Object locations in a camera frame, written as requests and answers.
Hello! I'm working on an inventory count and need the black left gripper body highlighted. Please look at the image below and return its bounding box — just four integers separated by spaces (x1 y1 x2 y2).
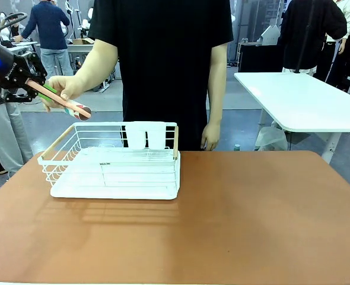
0 40 30 91

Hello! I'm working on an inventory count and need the pink stick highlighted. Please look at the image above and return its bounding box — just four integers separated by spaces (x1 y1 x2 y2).
26 78 92 118

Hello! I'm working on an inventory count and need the pink patterned cup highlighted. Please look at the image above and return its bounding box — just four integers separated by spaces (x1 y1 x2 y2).
63 99 92 122

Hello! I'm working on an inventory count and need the person's left forearm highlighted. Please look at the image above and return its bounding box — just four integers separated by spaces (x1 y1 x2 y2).
207 41 229 125

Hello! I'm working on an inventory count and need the person's right forearm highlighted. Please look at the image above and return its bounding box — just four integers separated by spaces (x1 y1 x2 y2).
74 37 119 99

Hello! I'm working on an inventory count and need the person's right hand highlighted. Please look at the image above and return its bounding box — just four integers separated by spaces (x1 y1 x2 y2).
40 75 86 113

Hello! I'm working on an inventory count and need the person's left hand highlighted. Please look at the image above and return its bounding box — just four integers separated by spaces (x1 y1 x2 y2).
201 122 222 151

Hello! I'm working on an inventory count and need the bystander in grey trousers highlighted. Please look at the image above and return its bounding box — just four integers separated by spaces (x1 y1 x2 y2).
0 74 34 179

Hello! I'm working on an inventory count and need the bystander in navy shirt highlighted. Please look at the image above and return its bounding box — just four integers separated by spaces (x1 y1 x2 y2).
14 0 74 78

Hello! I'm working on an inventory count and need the cardboard box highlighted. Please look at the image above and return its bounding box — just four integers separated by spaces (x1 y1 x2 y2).
71 37 95 46

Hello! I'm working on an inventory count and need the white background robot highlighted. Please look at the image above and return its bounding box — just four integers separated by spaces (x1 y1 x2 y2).
64 0 95 40

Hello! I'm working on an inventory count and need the person's black t-shirt torso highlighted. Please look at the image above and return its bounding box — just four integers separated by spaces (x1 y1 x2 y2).
88 0 234 151

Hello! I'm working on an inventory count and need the white cutlery holder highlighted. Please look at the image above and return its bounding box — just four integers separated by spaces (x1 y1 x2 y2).
124 121 167 150

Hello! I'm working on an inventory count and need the white drip tray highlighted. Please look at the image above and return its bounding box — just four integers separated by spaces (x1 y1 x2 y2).
50 147 182 201

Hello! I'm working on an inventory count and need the black case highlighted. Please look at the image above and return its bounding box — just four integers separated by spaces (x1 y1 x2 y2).
238 43 284 73

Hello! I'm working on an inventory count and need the white machine housing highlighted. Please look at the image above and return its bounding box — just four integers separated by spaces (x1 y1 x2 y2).
258 24 283 46

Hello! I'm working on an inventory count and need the clear plastic bag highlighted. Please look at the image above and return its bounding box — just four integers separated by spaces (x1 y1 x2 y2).
254 126 289 151

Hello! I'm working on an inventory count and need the white side table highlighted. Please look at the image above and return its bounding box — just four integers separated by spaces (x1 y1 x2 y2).
233 71 350 164

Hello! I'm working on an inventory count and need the bystander in black jacket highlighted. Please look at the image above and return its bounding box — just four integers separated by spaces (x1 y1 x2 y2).
278 0 348 75

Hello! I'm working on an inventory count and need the bystander in white shirt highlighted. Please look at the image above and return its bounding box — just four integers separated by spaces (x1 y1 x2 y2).
326 0 350 45

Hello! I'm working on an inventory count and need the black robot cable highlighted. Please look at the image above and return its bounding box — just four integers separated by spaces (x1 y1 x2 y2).
0 12 28 41

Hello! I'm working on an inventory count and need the long wooden rack handle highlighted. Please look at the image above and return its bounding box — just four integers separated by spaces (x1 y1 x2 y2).
41 125 75 160

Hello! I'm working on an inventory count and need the white wire dish rack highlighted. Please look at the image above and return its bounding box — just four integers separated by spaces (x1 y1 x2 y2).
37 121 182 195

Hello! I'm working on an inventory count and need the short wooden rack handle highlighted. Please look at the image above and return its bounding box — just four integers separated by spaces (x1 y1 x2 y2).
173 125 180 159

